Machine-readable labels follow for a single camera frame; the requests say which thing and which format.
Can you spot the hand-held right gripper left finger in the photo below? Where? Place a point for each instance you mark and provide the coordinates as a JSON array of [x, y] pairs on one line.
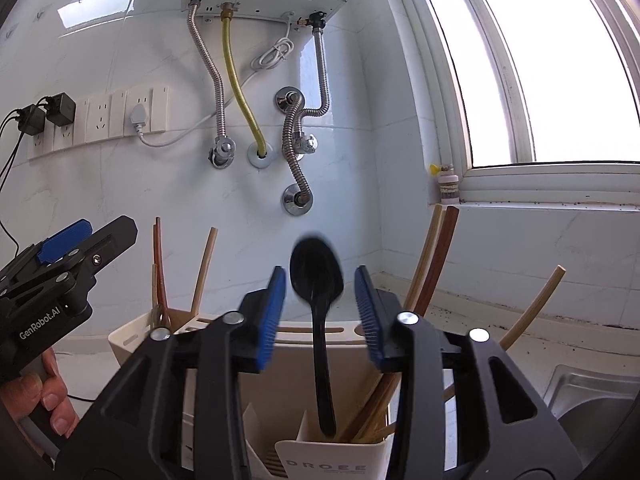
[[270, 320]]

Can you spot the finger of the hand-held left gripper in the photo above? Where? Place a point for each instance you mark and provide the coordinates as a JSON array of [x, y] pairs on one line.
[[110, 240], [65, 242]]

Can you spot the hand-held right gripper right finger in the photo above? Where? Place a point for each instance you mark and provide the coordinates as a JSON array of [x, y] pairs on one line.
[[370, 320]]

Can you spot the cream plastic utensil holder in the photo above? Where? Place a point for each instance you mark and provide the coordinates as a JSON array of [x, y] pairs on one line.
[[295, 360]]

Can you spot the dark brown wooden chopstick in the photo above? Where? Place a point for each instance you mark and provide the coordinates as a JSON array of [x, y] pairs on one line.
[[440, 260], [159, 260]]

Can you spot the light wooden chopstick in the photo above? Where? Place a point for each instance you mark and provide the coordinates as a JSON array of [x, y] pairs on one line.
[[154, 290], [204, 270], [532, 310], [424, 260]]

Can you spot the black plastic spoon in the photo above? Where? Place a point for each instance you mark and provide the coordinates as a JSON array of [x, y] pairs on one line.
[[315, 270]]

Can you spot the person's left hand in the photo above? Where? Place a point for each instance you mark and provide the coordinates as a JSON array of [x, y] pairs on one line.
[[55, 400]]

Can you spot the black power adapter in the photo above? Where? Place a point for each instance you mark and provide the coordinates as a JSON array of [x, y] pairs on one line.
[[61, 108], [32, 120]]

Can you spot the chrome angle valve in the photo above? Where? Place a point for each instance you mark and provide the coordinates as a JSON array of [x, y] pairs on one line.
[[222, 150], [309, 144]]

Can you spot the small white canister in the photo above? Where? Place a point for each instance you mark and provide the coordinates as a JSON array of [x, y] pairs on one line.
[[447, 187]]

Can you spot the stainless steel sink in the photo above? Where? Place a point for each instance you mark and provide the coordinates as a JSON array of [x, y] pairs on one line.
[[590, 395]]

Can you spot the black heater valve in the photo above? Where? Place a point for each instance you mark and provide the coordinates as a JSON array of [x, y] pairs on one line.
[[317, 21]]

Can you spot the white framed window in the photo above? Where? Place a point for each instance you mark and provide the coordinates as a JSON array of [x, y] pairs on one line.
[[550, 60]]

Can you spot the chrome wall flange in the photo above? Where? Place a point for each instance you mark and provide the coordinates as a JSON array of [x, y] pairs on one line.
[[290, 205], [282, 97]]

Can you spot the row of white wall sockets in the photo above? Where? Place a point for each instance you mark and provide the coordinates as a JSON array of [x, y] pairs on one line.
[[97, 115]]

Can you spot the white wall flange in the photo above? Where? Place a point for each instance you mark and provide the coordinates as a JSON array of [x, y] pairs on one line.
[[252, 160]]

